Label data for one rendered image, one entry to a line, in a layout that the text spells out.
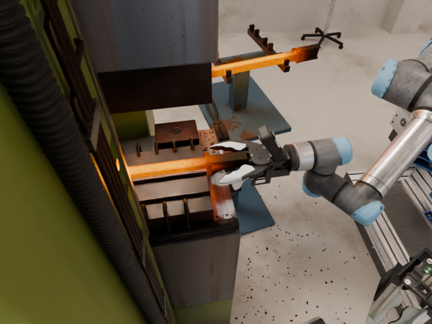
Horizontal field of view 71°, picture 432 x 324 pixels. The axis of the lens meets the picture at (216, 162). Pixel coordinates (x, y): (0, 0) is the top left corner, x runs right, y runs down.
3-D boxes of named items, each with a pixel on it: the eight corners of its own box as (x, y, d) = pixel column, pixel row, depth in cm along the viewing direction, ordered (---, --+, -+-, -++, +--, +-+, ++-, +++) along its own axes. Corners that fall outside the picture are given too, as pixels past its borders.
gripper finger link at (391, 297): (349, 323, 43) (396, 279, 43) (350, 320, 48) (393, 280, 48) (367, 343, 41) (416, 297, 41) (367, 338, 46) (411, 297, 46)
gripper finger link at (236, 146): (209, 160, 82) (243, 168, 80) (209, 144, 78) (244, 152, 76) (213, 152, 84) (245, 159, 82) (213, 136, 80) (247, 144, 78)
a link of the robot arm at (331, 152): (348, 172, 81) (359, 150, 74) (309, 177, 79) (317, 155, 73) (335, 152, 86) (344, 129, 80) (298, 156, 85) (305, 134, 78)
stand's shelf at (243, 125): (250, 79, 145) (250, 75, 144) (290, 131, 120) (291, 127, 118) (190, 90, 139) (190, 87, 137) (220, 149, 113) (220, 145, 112)
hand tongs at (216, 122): (189, 62, 152) (189, 60, 152) (197, 60, 153) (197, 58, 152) (218, 141, 113) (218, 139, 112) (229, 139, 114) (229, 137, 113)
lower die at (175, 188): (202, 163, 85) (200, 142, 79) (213, 224, 72) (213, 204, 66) (46, 184, 80) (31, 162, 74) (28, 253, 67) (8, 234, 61)
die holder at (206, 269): (214, 206, 128) (214, 128, 96) (233, 297, 103) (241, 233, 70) (78, 227, 122) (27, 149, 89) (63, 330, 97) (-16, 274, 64)
